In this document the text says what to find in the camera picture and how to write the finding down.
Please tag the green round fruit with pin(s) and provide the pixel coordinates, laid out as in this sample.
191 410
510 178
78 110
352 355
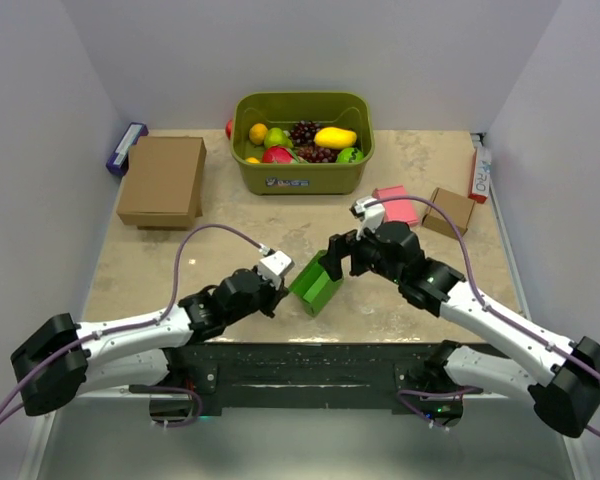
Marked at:
350 155

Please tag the red white box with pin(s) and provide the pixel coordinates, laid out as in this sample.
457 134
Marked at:
479 185

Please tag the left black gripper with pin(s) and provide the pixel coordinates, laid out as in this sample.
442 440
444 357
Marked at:
274 297

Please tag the large brown cardboard box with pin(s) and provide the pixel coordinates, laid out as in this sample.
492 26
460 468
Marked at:
162 188

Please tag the dark grapes lower bunch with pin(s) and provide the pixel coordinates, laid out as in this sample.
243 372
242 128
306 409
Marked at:
316 154

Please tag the olive green plastic bin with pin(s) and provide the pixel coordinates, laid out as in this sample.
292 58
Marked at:
284 109

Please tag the red dragon fruit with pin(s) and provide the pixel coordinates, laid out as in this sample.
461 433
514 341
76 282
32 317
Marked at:
279 155

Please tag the green pear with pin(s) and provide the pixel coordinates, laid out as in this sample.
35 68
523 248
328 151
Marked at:
277 137

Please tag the green paper box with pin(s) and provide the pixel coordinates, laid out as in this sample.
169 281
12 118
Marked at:
313 286

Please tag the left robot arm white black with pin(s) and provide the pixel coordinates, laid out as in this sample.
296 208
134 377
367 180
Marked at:
63 359

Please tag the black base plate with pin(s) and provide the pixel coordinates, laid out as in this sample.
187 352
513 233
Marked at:
399 377

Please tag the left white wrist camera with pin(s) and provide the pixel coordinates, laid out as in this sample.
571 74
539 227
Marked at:
276 265

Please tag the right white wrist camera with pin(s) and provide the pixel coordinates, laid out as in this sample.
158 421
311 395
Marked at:
370 212

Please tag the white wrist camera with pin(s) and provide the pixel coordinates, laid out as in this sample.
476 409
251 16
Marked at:
276 265
370 212

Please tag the purple white box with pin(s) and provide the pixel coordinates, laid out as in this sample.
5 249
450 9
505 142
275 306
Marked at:
117 164

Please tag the dark grapes bunch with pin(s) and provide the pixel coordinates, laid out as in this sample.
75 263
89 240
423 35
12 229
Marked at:
303 133
316 154

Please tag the dark grapes upper bunch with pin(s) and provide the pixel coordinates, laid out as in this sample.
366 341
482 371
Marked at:
303 133

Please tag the pink box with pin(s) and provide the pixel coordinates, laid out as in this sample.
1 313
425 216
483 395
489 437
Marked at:
397 210

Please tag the red fruit behind bin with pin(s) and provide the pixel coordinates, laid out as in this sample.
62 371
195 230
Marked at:
229 129

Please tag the small brown cardboard box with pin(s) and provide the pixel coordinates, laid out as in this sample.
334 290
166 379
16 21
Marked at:
458 209

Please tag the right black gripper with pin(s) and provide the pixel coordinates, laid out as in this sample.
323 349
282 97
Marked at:
340 247

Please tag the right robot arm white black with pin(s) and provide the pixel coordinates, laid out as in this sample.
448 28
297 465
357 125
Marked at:
560 377

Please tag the yellow mango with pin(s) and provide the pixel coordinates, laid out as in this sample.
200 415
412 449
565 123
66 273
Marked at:
335 138

